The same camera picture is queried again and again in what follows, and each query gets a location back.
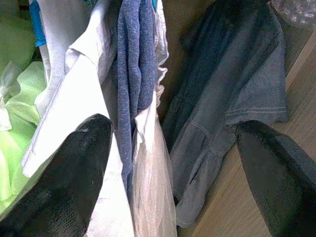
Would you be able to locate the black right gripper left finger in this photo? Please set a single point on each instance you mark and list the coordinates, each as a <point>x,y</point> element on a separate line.
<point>61,192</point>

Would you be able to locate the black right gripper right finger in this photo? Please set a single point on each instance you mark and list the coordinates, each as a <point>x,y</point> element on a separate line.
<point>279,187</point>

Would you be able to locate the light green cloth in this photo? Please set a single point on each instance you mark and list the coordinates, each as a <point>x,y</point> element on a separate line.
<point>17,123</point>

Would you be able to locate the clear plastic bag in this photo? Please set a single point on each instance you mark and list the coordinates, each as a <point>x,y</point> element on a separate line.
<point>153,185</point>

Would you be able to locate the white shirt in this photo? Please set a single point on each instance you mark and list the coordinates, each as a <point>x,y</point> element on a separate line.
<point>81,81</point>

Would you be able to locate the grey denim garment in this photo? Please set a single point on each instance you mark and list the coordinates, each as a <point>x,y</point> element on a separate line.
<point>222,86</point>

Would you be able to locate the blue knit garment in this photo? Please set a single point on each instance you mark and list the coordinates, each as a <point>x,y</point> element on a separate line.
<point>128,74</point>

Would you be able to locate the blue plastic strip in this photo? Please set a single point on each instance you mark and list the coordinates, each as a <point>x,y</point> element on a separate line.
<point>37,24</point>

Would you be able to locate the clear bubble wrap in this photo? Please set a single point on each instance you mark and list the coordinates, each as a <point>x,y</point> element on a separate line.
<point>296,10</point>

